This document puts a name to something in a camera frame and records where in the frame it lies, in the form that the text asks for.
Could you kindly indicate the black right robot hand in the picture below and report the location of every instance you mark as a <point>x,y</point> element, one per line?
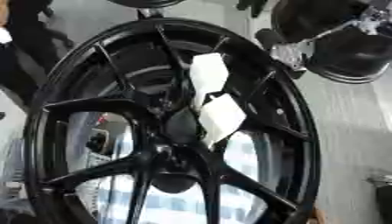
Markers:
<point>352,55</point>

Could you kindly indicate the black spoked wheel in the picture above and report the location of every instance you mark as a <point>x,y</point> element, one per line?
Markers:
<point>102,166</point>

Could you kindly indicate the grey metal stand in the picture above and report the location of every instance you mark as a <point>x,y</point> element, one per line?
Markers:
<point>383,198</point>

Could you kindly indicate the black round object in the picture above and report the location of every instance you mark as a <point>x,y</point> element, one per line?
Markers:
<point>145,2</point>

